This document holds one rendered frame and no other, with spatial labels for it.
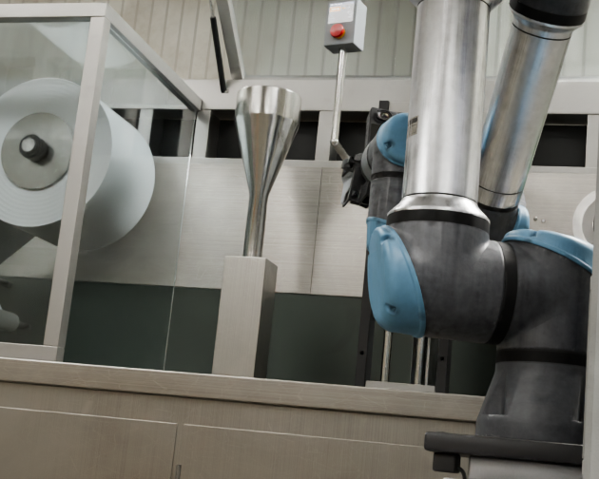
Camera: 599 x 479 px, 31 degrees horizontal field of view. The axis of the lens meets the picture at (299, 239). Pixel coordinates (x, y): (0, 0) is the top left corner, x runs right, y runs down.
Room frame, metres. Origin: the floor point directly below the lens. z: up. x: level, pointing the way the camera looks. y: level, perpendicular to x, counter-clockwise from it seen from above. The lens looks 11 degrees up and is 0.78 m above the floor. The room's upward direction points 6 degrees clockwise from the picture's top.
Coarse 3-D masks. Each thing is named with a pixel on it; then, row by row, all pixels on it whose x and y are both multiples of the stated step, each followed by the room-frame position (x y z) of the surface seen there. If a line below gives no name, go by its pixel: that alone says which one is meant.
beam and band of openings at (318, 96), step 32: (224, 96) 2.48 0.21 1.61; (320, 96) 2.41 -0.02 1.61; (352, 96) 2.39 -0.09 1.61; (384, 96) 2.37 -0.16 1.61; (576, 96) 2.26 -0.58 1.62; (224, 128) 2.55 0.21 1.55; (320, 128) 2.41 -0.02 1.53; (352, 128) 2.47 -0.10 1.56; (544, 128) 2.35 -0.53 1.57; (576, 128) 2.33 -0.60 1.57; (192, 160) 2.49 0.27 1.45; (224, 160) 2.47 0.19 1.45; (288, 160) 2.43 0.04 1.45; (320, 160) 2.41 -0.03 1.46; (544, 160) 2.35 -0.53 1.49; (576, 160) 2.33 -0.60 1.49
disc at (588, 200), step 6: (594, 192) 1.92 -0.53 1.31; (588, 198) 1.92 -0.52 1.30; (594, 198) 1.92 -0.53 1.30; (582, 204) 1.93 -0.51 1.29; (588, 204) 1.92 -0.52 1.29; (576, 210) 1.93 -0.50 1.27; (582, 210) 1.93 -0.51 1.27; (576, 216) 1.93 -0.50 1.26; (582, 216) 1.93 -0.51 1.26; (576, 222) 1.93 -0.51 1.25; (576, 228) 1.93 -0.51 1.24; (576, 234) 1.93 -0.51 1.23; (582, 234) 1.93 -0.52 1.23
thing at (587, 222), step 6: (594, 204) 1.92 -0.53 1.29; (588, 210) 1.92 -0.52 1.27; (594, 210) 1.92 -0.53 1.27; (588, 216) 1.92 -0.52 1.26; (582, 222) 1.92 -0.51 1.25; (588, 222) 1.92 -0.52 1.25; (582, 228) 1.92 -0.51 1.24; (588, 228) 1.92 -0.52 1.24; (588, 234) 1.92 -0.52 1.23; (588, 240) 1.92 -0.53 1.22
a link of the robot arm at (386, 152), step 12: (396, 120) 1.39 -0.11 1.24; (384, 132) 1.39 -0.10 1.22; (396, 132) 1.39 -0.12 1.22; (372, 144) 1.46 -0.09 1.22; (384, 144) 1.40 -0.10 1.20; (396, 144) 1.39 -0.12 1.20; (372, 156) 1.46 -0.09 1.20; (384, 156) 1.41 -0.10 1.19; (396, 156) 1.39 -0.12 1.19; (372, 168) 1.44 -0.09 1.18; (384, 168) 1.42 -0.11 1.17; (396, 168) 1.41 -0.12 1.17
